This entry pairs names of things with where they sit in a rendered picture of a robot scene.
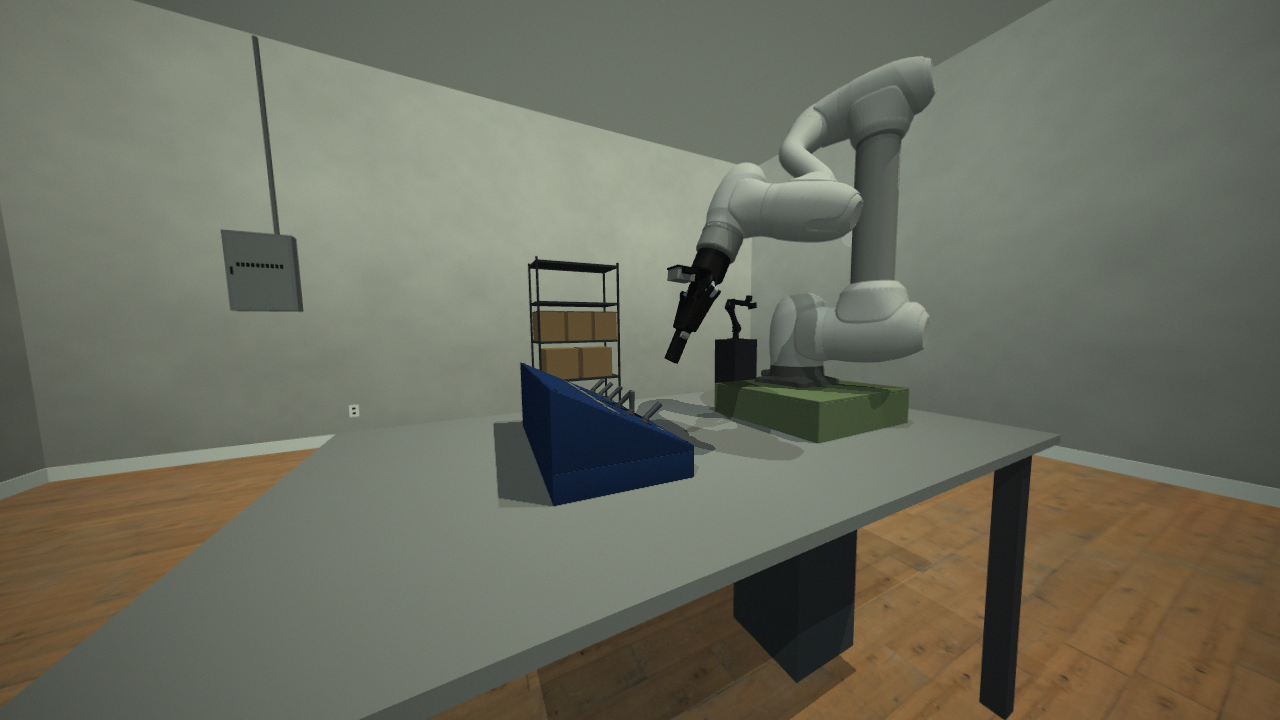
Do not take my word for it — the blue switch panel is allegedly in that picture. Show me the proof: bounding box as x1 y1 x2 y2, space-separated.
520 363 694 506

